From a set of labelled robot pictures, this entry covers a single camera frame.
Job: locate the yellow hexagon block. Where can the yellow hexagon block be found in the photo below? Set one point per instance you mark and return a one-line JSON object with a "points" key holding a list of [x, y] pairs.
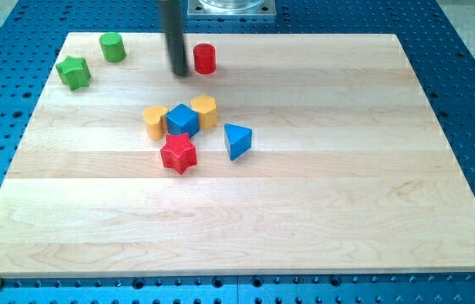
{"points": [[206, 108]]}

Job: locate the blue triangle block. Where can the blue triangle block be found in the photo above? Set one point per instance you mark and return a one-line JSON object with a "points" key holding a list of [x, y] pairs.
{"points": [[237, 140]]}

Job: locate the wooden board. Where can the wooden board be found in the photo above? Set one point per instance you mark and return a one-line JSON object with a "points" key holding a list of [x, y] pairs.
{"points": [[348, 172]]}

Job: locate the red star block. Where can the red star block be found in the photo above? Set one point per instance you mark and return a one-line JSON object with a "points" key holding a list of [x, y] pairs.
{"points": [[178, 153]]}

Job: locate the blue cube block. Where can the blue cube block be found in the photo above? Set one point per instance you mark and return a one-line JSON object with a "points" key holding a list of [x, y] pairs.
{"points": [[182, 119]]}

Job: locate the yellow heart block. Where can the yellow heart block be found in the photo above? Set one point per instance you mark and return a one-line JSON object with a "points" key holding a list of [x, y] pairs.
{"points": [[155, 120]]}

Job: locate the red cylinder block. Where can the red cylinder block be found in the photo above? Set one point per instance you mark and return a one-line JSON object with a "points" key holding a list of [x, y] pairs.
{"points": [[204, 58]]}

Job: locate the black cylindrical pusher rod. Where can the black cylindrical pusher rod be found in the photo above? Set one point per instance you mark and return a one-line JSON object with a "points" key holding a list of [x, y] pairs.
{"points": [[172, 23]]}

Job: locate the green cylinder block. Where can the green cylinder block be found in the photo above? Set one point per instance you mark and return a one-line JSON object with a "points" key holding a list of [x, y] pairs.
{"points": [[112, 47]]}

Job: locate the green star block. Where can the green star block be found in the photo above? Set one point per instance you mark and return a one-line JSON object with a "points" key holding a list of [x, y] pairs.
{"points": [[74, 72]]}

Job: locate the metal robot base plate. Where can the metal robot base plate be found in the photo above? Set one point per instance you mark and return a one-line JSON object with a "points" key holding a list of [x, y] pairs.
{"points": [[231, 8]]}

